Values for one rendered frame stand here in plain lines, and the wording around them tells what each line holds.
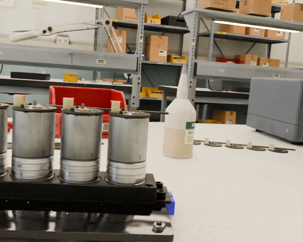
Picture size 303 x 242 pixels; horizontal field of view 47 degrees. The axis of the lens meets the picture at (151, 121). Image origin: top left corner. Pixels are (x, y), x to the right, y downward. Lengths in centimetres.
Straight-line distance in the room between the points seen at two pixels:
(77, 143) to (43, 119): 2
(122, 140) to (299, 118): 37
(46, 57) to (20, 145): 223
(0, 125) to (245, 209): 17
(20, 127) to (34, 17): 440
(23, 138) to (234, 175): 20
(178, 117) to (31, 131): 19
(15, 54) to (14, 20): 219
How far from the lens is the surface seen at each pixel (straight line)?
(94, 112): 20
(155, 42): 436
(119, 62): 248
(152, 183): 21
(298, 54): 594
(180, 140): 37
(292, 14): 322
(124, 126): 20
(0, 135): 22
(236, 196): 27
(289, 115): 54
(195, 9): 272
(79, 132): 20
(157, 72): 479
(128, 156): 20
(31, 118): 20
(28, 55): 243
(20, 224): 18
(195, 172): 33
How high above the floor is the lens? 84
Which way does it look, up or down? 7 degrees down
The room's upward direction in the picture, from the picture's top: 4 degrees clockwise
